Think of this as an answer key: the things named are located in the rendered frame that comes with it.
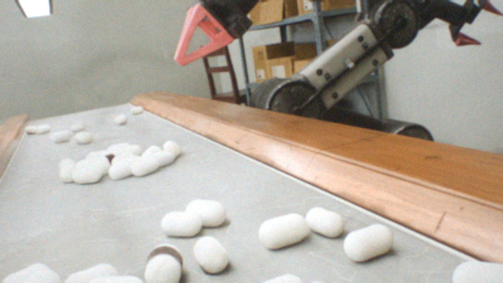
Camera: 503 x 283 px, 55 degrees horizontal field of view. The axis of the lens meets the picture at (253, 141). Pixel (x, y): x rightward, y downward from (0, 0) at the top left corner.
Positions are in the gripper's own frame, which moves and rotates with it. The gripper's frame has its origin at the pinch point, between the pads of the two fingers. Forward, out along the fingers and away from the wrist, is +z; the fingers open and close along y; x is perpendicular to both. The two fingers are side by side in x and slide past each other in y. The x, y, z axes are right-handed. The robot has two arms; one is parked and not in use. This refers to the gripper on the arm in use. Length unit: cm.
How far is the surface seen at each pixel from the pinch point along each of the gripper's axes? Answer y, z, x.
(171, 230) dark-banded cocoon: 30.8, 15.6, 2.8
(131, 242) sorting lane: 29.0, 18.4, 1.6
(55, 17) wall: -448, -23, -43
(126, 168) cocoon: 7.2, 15.6, 2.4
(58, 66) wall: -447, 11, -12
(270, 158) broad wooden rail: 16.4, 4.3, 12.2
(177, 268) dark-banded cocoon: 39.0, 16.3, 1.5
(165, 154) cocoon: 5.5, 11.4, 5.5
